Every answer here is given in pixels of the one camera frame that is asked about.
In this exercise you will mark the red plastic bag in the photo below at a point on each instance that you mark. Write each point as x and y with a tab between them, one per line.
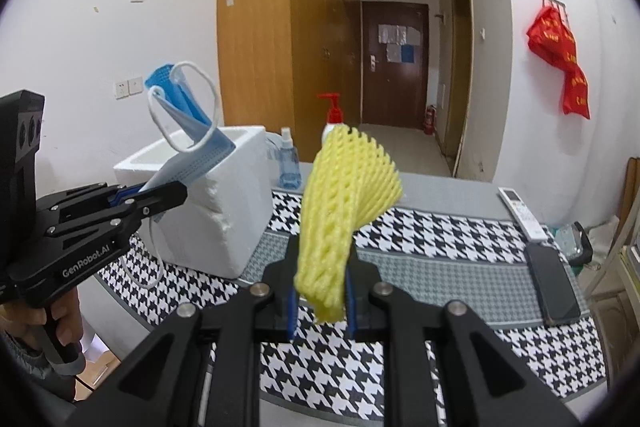
550	39
576	94

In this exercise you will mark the white wall socket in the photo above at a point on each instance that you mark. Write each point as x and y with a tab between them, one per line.
121	89
135	86

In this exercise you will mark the person's left hand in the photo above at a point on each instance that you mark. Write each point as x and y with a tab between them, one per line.
67	312

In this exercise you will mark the white foam box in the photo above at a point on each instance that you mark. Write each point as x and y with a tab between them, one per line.
225	217

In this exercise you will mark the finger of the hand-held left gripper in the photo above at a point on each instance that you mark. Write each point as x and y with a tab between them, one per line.
122	195
160	199

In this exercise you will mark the wooden wardrobe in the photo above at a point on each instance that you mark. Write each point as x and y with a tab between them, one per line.
260	57

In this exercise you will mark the yellow foam net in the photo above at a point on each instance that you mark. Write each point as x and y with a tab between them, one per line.
340	197

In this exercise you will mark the red fire extinguisher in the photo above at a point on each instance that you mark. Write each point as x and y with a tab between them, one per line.
430	119

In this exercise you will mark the blue spray bottle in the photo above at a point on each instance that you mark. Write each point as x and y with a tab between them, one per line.
289	172

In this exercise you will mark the white pump bottle red cap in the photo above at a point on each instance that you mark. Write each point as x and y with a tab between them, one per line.
334	117

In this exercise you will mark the light wooden side door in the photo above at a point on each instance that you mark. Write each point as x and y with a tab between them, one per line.
460	82

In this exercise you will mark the white remote control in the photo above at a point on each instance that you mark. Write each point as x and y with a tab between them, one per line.
522	214

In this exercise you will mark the dark brown door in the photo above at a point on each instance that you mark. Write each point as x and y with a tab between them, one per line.
395	97

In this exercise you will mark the wooden board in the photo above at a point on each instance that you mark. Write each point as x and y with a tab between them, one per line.
632	192

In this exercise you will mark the clear plastic bag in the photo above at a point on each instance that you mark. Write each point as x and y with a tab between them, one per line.
565	241

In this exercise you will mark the houndstooth tablecloth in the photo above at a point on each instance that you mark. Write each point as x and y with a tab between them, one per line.
450	267

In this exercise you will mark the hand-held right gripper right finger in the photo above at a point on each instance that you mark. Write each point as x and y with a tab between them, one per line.
351	307

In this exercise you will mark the black smartphone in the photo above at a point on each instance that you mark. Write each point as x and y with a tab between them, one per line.
552	287

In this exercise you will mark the white bed frame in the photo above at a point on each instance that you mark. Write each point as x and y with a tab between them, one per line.
607	262

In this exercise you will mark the light blue plastic packet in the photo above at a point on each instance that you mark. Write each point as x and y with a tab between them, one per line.
274	147

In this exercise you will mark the person's left forearm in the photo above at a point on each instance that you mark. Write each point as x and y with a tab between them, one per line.
25	367

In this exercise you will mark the metal wall hook rack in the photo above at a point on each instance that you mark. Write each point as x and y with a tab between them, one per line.
552	1

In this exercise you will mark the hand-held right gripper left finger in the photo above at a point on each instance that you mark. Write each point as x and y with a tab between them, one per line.
291	307

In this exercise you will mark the white blue paper notice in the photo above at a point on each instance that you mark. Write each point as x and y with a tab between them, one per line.
400	52

